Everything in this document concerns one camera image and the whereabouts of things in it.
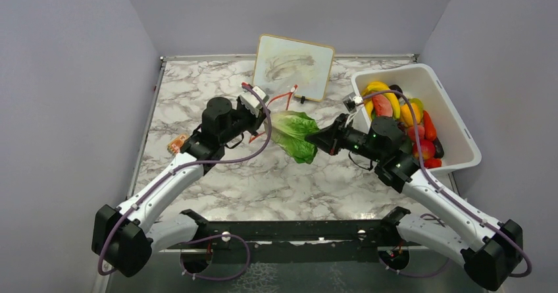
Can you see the watermelon slice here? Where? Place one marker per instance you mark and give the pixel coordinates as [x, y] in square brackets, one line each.
[382, 106]

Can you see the small whiteboard with wood frame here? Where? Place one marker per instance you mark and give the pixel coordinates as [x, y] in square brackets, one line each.
[283, 63]

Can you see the green lettuce head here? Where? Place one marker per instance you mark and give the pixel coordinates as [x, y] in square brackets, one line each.
[289, 130]

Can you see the pink peach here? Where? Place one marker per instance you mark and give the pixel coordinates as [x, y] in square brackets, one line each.
[416, 132]

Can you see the red apple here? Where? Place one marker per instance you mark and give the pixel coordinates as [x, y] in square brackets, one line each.
[426, 148]

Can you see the orange snack packet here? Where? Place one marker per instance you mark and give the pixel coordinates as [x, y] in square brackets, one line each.
[176, 144]

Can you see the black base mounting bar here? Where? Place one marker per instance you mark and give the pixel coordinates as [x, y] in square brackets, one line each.
[237, 242]

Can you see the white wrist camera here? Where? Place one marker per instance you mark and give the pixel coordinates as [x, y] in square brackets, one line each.
[253, 98]
[352, 102]

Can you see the yellow banana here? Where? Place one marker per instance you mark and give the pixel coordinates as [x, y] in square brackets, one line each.
[377, 87]

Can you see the white plastic bin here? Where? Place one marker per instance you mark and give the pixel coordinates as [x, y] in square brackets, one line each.
[420, 81]

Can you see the dark eggplant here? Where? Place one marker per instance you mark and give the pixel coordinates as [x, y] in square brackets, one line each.
[439, 150]

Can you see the red chili pepper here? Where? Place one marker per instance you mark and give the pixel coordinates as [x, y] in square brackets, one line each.
[430, 132]

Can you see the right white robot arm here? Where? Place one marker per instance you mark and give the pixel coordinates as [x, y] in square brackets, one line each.
[487, 249]

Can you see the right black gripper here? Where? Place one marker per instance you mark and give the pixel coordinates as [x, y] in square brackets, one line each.
[326, 138]

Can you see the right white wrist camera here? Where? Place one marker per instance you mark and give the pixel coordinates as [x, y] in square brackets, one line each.
[352, 102]

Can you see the red tomato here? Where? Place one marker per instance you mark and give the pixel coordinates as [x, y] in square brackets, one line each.
[433, 163]

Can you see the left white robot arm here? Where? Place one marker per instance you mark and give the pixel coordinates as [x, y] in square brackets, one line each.
[126, 236]

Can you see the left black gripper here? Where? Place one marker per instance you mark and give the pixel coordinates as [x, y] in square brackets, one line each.
[257, 122]

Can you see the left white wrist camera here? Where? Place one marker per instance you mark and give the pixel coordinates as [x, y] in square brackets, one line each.
[253, 98]

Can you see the yellow bell pepper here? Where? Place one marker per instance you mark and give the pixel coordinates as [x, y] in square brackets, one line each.
[411, 113]

